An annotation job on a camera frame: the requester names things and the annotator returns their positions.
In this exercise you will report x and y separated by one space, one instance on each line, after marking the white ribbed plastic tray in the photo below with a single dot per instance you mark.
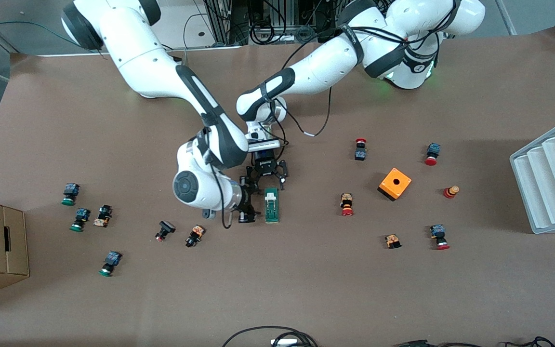
552 183

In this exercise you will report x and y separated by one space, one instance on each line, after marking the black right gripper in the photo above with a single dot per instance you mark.
245 198

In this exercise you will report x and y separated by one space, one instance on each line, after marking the orange contact block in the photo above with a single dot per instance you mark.
392 241

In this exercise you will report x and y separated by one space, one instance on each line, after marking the white plug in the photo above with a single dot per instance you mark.
284 342

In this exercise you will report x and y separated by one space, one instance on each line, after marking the red button orange block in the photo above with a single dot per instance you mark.
347 204

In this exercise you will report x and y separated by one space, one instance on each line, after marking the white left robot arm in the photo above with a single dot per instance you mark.
335 62

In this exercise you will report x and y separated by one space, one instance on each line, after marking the red button black block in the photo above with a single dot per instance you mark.
360 150

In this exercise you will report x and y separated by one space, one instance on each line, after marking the red orange knob cap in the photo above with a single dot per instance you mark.
451 192

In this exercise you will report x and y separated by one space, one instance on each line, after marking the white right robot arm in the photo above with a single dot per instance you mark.
147 62

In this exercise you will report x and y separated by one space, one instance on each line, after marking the red mushroom button blue block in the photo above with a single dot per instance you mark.
432 154
439 237

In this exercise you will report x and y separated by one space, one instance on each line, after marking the black square flat push button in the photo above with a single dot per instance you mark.
165 230

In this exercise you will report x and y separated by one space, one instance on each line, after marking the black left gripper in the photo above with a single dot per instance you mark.
266 168

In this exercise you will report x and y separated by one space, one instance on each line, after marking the green rectangular connector block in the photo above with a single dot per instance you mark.
271 212

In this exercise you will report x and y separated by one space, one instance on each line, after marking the white board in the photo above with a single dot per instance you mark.
191 26

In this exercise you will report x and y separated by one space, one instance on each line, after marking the orange button enclosure box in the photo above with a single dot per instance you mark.
395 184

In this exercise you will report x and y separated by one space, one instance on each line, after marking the green mushroom push button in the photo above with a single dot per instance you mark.
80 219
110 263
70 193

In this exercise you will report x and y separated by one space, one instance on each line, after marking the brown paper table cover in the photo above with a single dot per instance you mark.
277 289

